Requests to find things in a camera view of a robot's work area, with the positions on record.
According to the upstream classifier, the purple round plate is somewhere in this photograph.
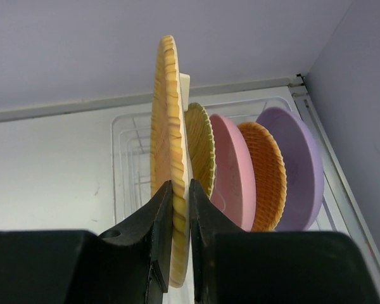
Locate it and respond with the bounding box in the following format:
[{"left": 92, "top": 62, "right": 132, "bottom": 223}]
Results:
[{"left": 256, "top": 107, "right": 324, "bottom": 232}]

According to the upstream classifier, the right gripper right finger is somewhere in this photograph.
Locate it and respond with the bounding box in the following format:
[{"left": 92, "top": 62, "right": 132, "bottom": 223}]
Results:
[{"left": 189, "top": 180, "right": 380, "bottom": 303}]

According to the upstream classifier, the square woven bamboo plate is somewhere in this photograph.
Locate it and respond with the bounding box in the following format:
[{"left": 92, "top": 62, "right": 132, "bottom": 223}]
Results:
[{"left": 149, "top": 35, "right": 186, "bottom": 288}]

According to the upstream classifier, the pink round plate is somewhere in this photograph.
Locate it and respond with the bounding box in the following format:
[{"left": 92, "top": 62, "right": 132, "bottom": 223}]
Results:
[{"left": 210, "top": 114, "right": 257, "bottom": 231}]

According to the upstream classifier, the green-rimmed woven plate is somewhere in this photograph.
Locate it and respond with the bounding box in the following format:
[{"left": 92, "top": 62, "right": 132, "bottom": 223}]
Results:
[{"left": 184, "top": 103, "right": 216, "bottom": 199}]

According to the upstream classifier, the orange woven round plate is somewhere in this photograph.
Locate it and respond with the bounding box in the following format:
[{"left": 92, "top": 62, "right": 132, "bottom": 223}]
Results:
[{"left": 238, "top": 122, "right": 287, "bottom": 232}]

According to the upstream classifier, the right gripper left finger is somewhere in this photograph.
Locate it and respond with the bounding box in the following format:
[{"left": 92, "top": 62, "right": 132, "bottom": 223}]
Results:
[{"left": 0, "top": 181, "right": 173, "bottom": 303}]

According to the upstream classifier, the cream round plate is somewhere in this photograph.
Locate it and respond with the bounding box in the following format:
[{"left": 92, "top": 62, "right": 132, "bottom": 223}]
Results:
[{"left": 179, "top": 73, "right": 193, "bottom": 284}]

